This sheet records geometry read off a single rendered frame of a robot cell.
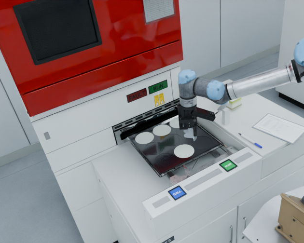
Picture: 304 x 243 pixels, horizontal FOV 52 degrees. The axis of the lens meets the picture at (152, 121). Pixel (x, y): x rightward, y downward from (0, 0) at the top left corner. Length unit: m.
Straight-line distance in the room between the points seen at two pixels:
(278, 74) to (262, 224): 0.60
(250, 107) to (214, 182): 0.57
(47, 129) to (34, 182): 1.53
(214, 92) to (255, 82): 0.19
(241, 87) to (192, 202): 0.51
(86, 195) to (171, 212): 0.75
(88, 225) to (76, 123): 0.74
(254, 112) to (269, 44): 2.91
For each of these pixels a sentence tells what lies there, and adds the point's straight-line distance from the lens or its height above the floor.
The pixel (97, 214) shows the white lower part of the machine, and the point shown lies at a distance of 2.03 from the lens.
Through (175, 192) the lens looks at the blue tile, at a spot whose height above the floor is 0.96.
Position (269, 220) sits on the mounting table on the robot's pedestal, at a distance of 1.40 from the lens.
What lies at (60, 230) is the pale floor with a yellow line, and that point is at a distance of 2.58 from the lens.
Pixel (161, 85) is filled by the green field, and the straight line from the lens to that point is 1.71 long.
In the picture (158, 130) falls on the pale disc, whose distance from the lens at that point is 1.71.
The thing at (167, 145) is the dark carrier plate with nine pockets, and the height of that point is 0.90.
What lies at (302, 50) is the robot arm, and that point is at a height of 1.45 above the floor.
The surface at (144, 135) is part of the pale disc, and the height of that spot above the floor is 0.90.
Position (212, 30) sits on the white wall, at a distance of 3.79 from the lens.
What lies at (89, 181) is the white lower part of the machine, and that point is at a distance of 1.83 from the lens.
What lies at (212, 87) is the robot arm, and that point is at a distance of 1.26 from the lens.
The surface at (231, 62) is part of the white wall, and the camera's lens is 4.17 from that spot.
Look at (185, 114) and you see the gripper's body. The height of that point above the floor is 1.13.
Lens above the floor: 1.93
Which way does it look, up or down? 35 degrees down
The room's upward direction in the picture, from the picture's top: 9 degrees counter-clockwise
